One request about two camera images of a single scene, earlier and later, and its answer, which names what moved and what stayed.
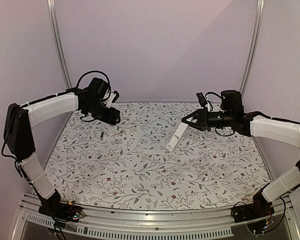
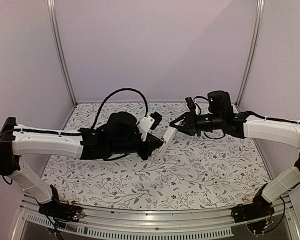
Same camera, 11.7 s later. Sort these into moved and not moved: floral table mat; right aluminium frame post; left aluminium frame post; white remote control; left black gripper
Moved: white remote control; left black gripper
Not moved: right aluminium frame post; floral table mat; left aluminium frame post
